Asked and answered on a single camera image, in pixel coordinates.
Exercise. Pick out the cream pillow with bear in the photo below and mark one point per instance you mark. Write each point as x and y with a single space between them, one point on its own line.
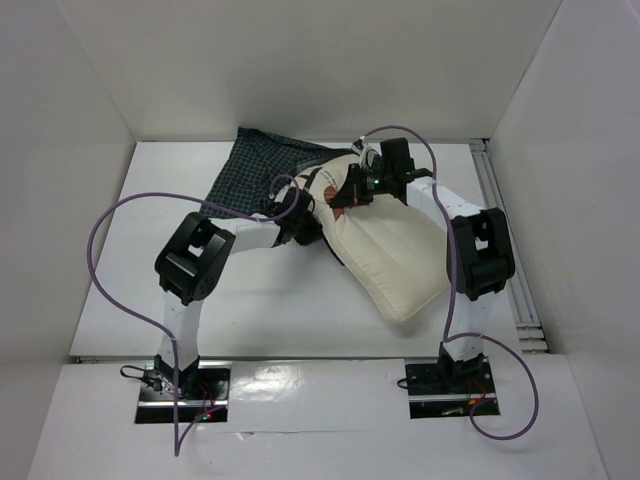
395 252

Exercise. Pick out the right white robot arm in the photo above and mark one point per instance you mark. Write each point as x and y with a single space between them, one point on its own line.
479 255

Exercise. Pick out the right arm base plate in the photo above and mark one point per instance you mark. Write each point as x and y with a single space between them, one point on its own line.
430 396

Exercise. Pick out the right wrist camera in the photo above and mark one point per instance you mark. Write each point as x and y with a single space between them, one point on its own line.
369 157

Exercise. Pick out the dark checked pillowcase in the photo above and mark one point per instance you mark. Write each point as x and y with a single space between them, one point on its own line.
256 159

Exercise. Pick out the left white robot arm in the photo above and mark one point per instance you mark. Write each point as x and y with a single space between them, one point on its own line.
192 262

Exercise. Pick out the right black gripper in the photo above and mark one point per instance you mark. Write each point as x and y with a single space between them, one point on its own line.
345 189

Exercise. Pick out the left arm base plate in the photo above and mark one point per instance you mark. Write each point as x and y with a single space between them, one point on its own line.
206 398

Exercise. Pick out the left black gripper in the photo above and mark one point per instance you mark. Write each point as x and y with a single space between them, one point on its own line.
313 234

